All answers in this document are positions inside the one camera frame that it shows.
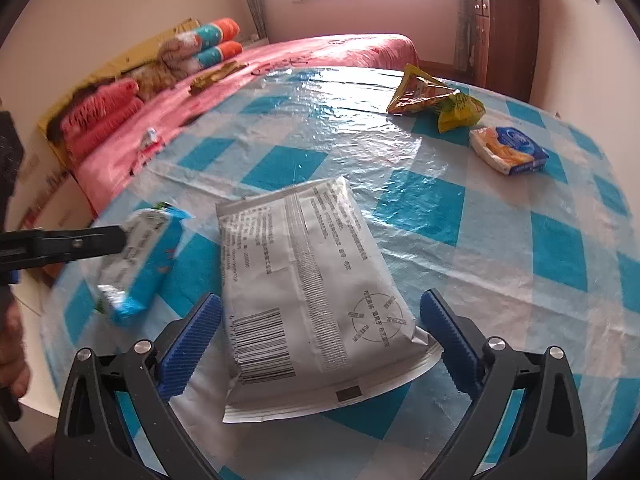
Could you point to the person's left hand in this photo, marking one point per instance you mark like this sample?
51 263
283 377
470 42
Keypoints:
12 355

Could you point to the olive green cloth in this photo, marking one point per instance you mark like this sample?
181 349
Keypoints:
217 76

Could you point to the brown cardboard box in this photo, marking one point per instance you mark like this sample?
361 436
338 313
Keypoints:
55 195

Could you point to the pink fluffy pillow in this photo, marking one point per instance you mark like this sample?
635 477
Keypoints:
100 105
110 132

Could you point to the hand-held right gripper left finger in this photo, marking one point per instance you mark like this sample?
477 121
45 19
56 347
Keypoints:
192 340

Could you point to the light blue white snack packet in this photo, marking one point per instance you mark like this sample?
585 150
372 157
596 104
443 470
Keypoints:
145 270

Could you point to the brown wooden cabinet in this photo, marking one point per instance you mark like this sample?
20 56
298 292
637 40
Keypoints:
510 40

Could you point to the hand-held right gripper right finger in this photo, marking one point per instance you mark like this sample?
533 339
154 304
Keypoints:
450 340

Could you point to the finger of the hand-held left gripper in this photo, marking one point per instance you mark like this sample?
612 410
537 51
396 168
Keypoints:
60 245

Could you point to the rolled quilt with orange end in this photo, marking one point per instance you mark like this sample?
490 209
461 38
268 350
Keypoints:
210 32
215 57

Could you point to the pink bed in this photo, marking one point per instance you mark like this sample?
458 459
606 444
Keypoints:
310 52

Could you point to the blue checked tablecloth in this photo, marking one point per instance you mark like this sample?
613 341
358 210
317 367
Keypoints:
450 200

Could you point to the yellow green snack bag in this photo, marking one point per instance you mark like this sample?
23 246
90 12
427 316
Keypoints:
425 95

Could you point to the small white sachet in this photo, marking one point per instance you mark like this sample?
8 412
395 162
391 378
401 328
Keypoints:
149 147

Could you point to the grey checked curtain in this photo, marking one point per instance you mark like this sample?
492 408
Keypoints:
464 25
255 0

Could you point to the white printed snack bag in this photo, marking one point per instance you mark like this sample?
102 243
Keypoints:
310 285

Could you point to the brown floral pillow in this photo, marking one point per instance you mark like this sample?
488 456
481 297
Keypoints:
155 80

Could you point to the blue orange tissue packet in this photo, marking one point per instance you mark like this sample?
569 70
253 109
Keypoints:
510 150

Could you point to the yellow bed headboard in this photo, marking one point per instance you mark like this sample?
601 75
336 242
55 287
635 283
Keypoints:
100 67

